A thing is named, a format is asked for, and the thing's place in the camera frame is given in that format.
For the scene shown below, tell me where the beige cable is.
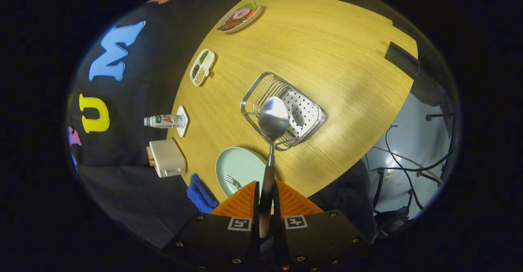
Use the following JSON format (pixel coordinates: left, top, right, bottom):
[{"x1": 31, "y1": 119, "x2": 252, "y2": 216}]
[{"x1": 371, "y1": 147, "x2": 445, "y2": 184}]

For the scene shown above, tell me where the wooden handled metal fork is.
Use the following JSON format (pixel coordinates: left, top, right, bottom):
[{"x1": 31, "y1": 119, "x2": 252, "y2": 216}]
[{"x1": 224, "y1": 174, "x2": 243, "y2": 190}]

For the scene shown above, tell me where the plate of food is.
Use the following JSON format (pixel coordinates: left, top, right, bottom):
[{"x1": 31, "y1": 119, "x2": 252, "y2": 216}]
[{"x1": 216, "y1": 1, "x2": 262, "y2": 33}]

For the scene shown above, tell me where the white drink bottle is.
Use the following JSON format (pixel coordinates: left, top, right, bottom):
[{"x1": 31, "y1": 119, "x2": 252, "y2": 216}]
[{"x1": 144, "y1": 114, "x2": 186, "y2": 129}]

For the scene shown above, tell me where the black table clamp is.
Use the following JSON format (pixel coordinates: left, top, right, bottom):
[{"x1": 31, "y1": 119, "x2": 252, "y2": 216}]
[
  {"x1": 384, "y1": 41, "x2": 421, "y2": 79},
  {"x1": 391, "y1": 20, "x2": 418, "y2": 40}
]

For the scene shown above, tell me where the blue cloth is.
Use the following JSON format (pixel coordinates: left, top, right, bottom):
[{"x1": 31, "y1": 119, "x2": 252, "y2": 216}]
[{"x1": 187, "y1": 174, "x2": 219, "y2": 214}]

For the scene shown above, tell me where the wooden handled metal spoon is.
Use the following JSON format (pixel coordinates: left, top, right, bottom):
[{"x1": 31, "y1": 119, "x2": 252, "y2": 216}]
[{"x1": 258, "y1": 96, "x2": 290, "y2": 239}]

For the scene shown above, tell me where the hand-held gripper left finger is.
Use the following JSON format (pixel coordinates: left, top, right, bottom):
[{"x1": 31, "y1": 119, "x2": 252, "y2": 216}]
[{"x1": 163, "y1": 181, "x2": 261, "y2": 270}]

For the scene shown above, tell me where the pale green plate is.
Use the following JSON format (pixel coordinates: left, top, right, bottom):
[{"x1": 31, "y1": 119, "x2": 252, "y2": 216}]
[{"x1": 215, "y1": 147, "x2": 270, "y2": 199}]

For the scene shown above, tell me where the person's dark clothing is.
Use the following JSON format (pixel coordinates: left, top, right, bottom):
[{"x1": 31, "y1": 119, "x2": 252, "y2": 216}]
[{"x1": 307, "y1": 160, "x2": 378, "y2": 244}]

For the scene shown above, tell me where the black cable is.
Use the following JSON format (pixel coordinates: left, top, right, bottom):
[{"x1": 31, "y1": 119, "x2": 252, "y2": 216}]
[{"x1": 384, "y1": 124, "x2": 455, "y2": 172}]

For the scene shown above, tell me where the white divided bean dish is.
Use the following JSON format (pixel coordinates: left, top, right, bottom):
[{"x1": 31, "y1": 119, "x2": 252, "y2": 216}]
[{"x1": 189, "y1": 49, "x2": 216, "y2": 87}]

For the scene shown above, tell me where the metal wire basket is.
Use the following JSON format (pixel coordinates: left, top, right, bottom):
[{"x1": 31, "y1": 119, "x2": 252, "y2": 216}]
[{"x1": 240, "y1": 72, "x2": 326, "y2": 152}]

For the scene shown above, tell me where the white toaster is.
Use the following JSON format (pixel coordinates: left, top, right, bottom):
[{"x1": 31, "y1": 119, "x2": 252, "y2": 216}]
[{"x1": 149, "y1": 139, "x2": 187, "y2": 178}]

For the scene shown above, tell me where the white square coaster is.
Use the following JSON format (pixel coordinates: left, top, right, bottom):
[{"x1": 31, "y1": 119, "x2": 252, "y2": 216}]
[{"x1": 177, "y1": 106, "x2": 189, "y2": 138}]

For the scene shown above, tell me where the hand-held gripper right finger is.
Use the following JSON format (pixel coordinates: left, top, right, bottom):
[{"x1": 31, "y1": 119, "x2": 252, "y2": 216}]
[{"x1": 271, "y1": 180, "x2": 370, "y2": 270}]

